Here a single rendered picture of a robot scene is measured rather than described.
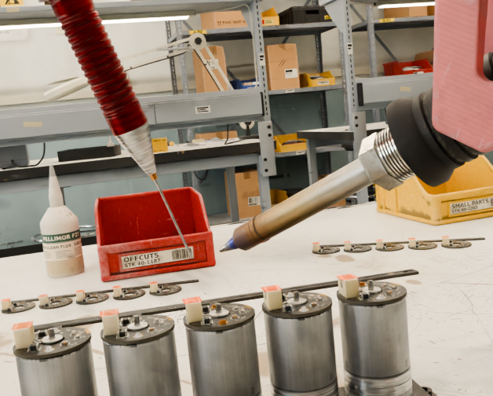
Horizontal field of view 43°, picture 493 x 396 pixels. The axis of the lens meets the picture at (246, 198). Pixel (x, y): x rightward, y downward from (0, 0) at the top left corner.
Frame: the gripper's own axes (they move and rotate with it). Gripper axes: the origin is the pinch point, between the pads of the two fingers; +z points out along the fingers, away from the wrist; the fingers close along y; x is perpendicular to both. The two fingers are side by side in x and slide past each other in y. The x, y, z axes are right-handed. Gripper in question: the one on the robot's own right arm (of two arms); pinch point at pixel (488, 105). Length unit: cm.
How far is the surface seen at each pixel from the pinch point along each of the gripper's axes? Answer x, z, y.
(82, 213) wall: -280, 224, -282
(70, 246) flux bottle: -31.1, 28.5, -19.8
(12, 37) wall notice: -360, 122, -259
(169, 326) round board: -5.9, 10.6, 1.0
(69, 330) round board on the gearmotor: -8.7, 12.2, 2.5
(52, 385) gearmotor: -7.3, 12.6, 4.3
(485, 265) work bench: -0.9, 15.0, -31.2
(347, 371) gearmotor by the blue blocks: -0.9, 11.1, -3.6
